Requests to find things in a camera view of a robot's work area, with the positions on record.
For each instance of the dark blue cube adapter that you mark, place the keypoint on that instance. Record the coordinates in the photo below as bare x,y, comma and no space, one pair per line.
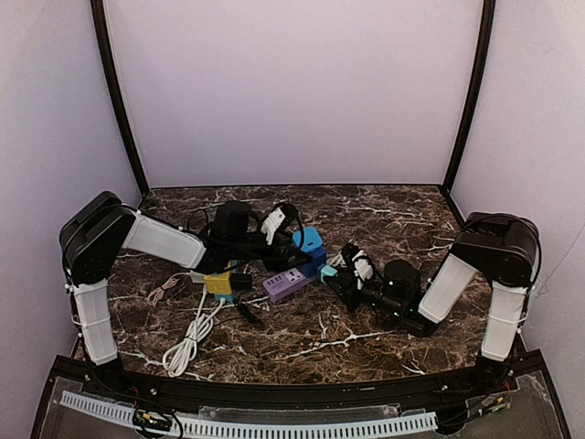
311,268

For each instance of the white USB charger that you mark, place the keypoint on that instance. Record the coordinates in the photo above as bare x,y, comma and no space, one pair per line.
197,278

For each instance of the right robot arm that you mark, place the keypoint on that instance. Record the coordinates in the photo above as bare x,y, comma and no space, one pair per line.
503,248

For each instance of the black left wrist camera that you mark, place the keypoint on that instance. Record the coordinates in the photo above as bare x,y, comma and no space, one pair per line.
231,221

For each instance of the teal power strip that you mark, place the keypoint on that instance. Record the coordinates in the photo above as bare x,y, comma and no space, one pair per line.
233,267

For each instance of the black front rail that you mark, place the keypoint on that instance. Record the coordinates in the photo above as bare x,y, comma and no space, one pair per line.
432,392

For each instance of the black frame post right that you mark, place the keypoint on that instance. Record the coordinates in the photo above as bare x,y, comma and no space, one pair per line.
472,95

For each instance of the white slotted cable duct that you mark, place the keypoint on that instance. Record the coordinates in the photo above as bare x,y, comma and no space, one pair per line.
196,427

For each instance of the teal small charger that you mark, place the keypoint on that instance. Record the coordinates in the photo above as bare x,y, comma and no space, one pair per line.
324,271

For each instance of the black power adapter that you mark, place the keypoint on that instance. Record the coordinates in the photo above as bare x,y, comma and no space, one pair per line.
241,284

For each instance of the black frame post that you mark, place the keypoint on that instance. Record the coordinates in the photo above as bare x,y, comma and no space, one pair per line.
472,95
101,29

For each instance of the black frame post left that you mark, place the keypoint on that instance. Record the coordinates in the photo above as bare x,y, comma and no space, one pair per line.
101,29

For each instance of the blue small charger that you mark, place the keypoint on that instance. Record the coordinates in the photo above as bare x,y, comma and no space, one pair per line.
308,240

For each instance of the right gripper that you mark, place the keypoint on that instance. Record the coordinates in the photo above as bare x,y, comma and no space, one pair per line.
349,280

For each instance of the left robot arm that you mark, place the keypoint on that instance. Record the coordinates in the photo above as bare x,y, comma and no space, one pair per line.
94,239

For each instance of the yellow cube plug adapter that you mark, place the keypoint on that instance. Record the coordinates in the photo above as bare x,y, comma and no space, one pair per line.
219,285

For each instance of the purple power strip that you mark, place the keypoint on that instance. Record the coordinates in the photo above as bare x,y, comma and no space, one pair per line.
285,283

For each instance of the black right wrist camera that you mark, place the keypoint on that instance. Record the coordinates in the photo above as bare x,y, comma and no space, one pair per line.
401,281

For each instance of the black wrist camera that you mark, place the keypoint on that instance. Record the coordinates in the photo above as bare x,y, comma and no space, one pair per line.
231,221
401,281

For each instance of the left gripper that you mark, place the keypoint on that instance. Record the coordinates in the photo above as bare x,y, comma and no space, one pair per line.
283,244

